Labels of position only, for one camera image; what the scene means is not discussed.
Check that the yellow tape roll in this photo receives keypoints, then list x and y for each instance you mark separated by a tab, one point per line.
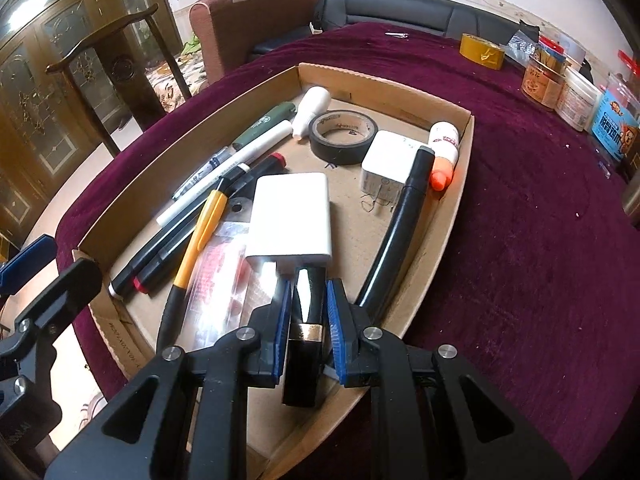
481	52

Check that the green pen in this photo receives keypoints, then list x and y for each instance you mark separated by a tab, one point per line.
277	114

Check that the black gold lipstick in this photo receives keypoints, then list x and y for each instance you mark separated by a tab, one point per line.
304	359

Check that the black tape roll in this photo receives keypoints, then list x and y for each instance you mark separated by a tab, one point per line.
342	137

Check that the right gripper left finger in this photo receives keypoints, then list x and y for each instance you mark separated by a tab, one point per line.
184	416

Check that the white power bank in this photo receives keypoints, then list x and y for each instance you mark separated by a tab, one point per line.
290	225

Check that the dark wooden chair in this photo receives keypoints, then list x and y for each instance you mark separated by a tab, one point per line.
125	72

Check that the white small bottle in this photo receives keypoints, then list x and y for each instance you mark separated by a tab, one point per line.
315	102

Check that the clear packet orange pieces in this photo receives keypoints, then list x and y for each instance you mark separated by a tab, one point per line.
224	288

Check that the maroon velvet tablecloth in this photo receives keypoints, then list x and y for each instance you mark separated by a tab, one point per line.
539	284

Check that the stainless steel thermos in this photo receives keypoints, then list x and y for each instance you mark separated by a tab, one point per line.
631	199

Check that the white power adapter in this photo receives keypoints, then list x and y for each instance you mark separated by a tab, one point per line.
387	164

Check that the orange label jar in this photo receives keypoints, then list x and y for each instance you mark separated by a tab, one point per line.
542	84

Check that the blue label plastic jar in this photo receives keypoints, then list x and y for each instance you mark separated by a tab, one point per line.
615	123

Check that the blue clear pen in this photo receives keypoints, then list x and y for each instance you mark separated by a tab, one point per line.
215	161

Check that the black curved tube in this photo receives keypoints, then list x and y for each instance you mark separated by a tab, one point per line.
377	288

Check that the white orange glue bottle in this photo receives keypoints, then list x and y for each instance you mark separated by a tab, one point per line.
444	141

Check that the brown armchair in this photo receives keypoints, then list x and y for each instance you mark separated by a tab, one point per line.
233	32

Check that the white label jar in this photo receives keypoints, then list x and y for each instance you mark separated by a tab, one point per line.
578	100

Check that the black leather sofa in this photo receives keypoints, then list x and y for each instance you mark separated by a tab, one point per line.
443	18

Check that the cardboard tray box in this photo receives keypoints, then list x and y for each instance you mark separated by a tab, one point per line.
280	437

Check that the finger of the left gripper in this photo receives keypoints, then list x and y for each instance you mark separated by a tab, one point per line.
50	313
26	264

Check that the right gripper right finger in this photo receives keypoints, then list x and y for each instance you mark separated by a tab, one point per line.
436	416

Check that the white marker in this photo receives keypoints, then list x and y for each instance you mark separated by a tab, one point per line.
249	153

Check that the black red marker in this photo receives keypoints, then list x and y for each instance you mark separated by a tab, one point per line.
173	255

